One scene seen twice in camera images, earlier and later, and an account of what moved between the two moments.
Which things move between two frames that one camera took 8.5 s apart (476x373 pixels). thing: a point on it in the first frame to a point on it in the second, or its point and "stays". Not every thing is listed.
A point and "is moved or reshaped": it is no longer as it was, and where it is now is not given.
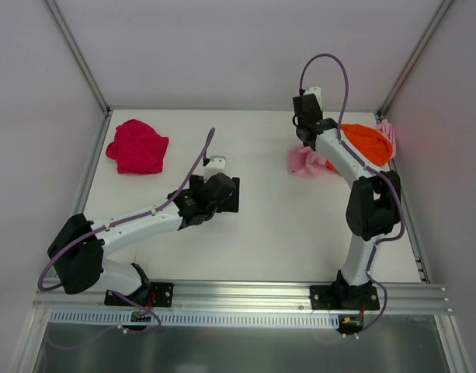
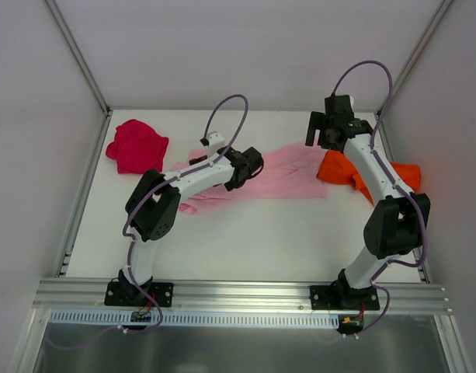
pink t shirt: [304, 163] is moved or reshaped
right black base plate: [335, 298] stays
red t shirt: [137, 148] stays
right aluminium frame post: [437, 19] stays
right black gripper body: [302, 107] to [323, 130]
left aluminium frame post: [85, 67] stays
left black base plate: [153, 294] stays
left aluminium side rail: [79, 207] stays
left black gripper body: [231, 195] to [199, 158]
